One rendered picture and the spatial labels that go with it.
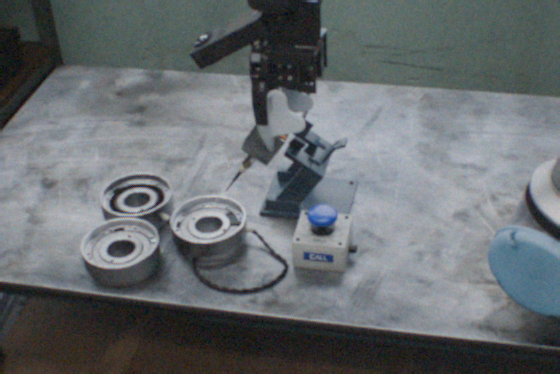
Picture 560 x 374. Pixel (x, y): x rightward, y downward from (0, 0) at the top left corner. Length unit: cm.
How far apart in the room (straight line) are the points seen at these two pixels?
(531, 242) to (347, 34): 199
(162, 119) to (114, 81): 18
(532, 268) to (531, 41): 192
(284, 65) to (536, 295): 39
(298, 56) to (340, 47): 182
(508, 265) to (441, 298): 22
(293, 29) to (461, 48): 180
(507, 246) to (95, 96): 92
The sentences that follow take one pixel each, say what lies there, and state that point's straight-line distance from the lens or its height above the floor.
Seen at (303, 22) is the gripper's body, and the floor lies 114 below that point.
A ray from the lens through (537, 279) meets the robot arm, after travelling 90.
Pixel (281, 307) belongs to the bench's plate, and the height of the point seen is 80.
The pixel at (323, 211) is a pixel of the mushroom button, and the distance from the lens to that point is 111.
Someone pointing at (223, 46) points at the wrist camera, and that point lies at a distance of 103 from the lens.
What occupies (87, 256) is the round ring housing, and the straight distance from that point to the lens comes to 116.
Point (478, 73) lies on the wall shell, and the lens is 282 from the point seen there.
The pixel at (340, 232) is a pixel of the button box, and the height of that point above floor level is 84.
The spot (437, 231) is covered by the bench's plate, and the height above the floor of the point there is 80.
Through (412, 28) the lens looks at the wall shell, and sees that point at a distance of 276.
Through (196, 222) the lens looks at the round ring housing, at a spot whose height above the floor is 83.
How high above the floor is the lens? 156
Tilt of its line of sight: 36 degrees down
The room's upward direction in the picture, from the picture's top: 3 degrees counter-clockwise
